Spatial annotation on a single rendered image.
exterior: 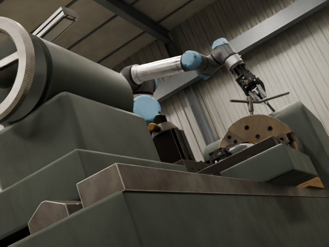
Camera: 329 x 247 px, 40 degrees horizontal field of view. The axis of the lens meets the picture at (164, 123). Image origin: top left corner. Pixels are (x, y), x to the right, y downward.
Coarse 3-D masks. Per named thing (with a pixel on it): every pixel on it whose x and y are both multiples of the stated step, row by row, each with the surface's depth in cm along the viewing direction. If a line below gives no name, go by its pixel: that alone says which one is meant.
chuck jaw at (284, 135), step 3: (279, 135) 167; (282, 135) 167; (285, 135) 166; (288, 135) 170; (291, 135) 169; (279, 138) 167; (282, 138) 167; (285, 138) 166; (288, 138) 169; (291, 138) 169; (285, 141) 166; (288, 141) 165; (291, 141) 169; (294, 141) 169
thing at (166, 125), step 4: (160, 124) 124; (164, 124) 124; (168, 124) 124; (172, 124) 124; (164, 128) 122; (168, 128) 123; (152, 132) 126; (156, 132) 123; (160, 132) 122; (152, 136) 124
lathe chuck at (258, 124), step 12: (240, 120) 179; (252, 120) 177; (264, 120) 175; (276, 120) 173; (240, 132) 178; (252, 132) 176; (264, 132) 174; (276, 132) 172; (288, 132) 170; (228, 144) 180; (300, 144) 174
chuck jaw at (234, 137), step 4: (228, 132) 176; (232, 132) 180; (224, 136) 177; (228, 136) 176; (232, 136) 175; (236, 136) 175; (228, 140) 176; (232, 140) 175; (236, 140) 173; (240, 140) 170; (232, 144) 173; (236, 144) 172
